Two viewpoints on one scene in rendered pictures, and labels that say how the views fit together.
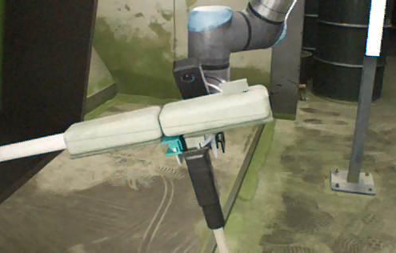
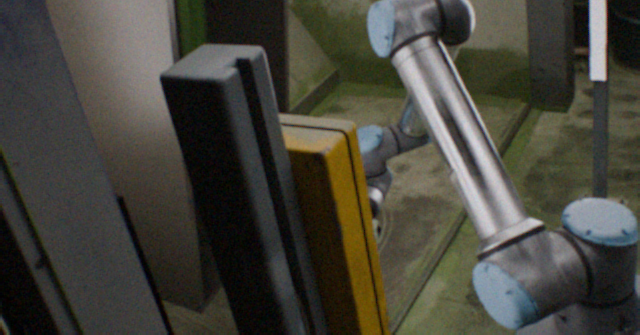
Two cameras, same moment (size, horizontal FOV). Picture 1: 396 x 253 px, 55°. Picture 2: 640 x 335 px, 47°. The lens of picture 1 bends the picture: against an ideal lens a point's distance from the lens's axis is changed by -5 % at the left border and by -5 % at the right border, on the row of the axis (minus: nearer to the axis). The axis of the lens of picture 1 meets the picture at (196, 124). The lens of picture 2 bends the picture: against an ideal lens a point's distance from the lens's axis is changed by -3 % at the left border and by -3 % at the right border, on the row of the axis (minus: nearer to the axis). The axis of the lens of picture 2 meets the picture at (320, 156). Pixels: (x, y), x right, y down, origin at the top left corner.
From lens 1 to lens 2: 1.41 m
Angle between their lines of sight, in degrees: 19
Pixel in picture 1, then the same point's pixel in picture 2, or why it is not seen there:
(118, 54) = (336, 35)
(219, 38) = (373, 158)
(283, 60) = (543, 39)
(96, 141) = not seen: hidden behind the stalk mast
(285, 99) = (551, 87)
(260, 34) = (408, 144)
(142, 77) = (369, 62)
